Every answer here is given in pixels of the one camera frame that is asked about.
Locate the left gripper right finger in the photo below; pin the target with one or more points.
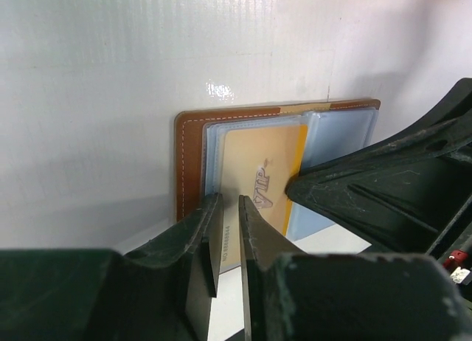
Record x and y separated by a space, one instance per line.
289 294

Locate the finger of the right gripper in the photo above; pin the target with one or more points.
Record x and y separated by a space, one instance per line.
409 193

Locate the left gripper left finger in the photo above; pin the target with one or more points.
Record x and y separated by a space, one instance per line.
162 290

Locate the brown leather card holder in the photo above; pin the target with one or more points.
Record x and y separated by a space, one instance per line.
335 129

